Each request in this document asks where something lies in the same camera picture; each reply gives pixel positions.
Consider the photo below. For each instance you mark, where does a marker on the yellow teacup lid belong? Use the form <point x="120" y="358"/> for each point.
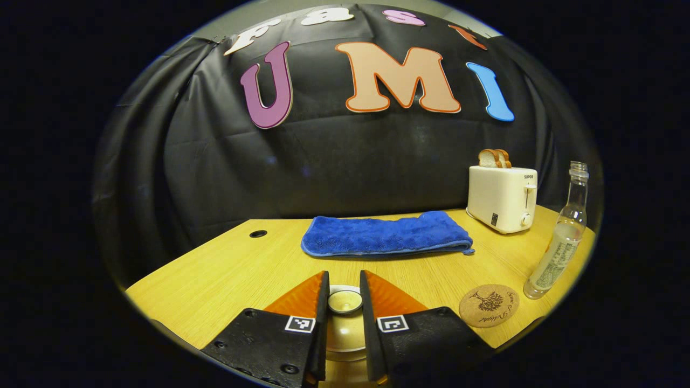
<point x="345" y="331"/>

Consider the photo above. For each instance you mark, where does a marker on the toast bread slice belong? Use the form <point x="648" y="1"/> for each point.
<point x="489" y="159"/>
<point x="507" y="158"/>

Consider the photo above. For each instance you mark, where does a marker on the blue folded towel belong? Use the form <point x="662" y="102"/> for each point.
<point x="383" y="234"/>

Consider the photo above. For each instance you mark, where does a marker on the white toaster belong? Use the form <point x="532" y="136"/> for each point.
<point x="498" y="199"/>

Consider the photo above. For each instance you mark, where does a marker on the black table grommet hole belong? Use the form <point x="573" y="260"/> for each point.
<point x="258" y="234"/>

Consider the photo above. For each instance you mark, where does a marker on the black backdrop cloth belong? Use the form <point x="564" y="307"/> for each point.
<point x="350" y="161"/>

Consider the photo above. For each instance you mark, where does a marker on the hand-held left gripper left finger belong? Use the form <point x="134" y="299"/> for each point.
<point x="322" y="345"/>

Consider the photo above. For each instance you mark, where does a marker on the round cork coaster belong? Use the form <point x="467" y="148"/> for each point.
<point x="488" y="307"/>

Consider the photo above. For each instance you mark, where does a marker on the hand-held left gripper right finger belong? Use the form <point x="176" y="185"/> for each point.
<point x="371" y="345"/>

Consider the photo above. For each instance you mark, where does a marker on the yellow teacup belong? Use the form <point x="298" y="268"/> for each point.
<point x="347" y="357"/>

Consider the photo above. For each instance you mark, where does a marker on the clear glass water bottle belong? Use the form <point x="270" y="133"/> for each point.
<point x="560" y="242"/>

